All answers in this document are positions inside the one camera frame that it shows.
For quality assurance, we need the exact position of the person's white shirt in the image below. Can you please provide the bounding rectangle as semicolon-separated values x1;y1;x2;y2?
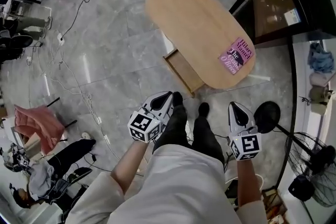
64;144;268;224

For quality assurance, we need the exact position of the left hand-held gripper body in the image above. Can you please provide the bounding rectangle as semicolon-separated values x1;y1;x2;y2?
128;104;169;144

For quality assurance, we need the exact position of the person's leg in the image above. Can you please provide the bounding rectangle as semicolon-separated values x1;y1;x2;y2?
153;91;189;153
191;102;226;166

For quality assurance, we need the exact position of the pink book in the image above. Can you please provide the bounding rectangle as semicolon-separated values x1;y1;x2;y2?
218;37;256;76

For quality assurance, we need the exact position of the person's left forearm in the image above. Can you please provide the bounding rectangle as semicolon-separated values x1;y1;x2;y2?
110;138;148;195

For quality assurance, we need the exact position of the white floor cable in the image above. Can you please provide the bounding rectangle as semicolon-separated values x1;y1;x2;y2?
36;41;122;161

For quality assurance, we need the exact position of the pink chair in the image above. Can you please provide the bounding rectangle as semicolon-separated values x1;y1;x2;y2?
13;97;78;155

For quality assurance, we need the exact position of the black standing fan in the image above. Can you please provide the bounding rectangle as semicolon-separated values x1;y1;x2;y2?
254;101;336;208

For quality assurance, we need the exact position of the beige cloth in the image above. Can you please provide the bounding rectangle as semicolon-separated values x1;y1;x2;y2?
309;85;333;113

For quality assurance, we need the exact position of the wooden coffee table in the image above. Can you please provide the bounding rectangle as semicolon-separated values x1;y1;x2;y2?
144;0;271;90

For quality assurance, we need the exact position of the person's right forearm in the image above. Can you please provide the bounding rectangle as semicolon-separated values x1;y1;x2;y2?
236;158;263;208

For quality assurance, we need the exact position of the person's right leg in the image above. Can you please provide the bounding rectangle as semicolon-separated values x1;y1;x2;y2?
191;102;226;166

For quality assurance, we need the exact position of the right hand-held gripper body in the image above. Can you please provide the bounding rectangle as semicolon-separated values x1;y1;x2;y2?
227;124;263;162

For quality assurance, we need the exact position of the open cardboard box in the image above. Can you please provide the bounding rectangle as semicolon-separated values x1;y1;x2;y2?
262;187;289;221

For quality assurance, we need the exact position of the person's left leg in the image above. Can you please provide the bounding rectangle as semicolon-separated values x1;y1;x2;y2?
153;91;189;153

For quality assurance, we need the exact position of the wooden drawer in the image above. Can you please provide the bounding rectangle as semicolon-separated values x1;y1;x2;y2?
162;49;205;98

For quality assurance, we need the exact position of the blue cloth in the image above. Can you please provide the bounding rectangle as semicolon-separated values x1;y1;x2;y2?
307;41;334;74

